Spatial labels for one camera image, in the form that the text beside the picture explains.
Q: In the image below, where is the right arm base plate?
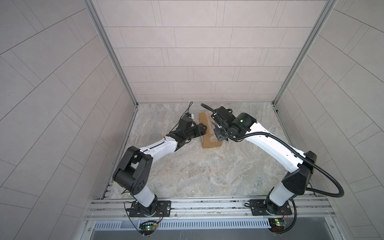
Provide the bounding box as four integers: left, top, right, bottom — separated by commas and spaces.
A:
247, 200, 293, 216

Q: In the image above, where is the right green circuit board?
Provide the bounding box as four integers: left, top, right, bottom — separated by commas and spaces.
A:
268, 218, 288, 233

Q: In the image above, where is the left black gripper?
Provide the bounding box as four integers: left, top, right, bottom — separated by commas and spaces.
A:
182, 124, 208, 142

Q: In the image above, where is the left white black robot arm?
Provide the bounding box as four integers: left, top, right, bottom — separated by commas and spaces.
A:
113, 116, 207, 209

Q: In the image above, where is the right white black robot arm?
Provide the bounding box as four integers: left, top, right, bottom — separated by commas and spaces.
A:
211, 107, 316, 208

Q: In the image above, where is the aluminium front rail frame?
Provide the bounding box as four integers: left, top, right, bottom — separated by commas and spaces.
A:
77, 193, 345, 240

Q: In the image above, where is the black corrugated cable conduit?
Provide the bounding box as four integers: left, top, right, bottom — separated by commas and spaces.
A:
200, 103, 345, 233

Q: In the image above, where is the green circuit board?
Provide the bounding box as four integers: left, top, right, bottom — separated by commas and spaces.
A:
268, 218, 288, 233
139, 221, 159, 236

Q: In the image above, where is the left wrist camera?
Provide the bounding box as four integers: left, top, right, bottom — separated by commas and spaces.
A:
184, 112, 194, 119

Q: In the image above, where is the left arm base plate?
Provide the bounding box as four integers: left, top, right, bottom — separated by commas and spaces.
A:
127, 201, 172, 218

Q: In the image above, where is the left camera black cable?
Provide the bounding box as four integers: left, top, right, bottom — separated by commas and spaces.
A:
169, 101, 194, 133

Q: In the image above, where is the right aluminium corner post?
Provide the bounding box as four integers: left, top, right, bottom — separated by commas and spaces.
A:
272, 0, 337, 108

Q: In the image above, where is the brown taped cardboard box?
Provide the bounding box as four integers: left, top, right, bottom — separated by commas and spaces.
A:
199, 111, 222, 149

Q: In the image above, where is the left green circuit board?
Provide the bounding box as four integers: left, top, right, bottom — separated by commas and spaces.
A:
139, 221, 159, 236

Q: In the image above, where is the left aluminium corner post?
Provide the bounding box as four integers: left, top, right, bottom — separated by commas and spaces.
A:
83, 0, 139, 108

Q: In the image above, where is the aluminium corner post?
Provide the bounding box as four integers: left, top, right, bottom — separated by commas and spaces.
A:
83, 0, 139, 108
272, 0, 337, 108

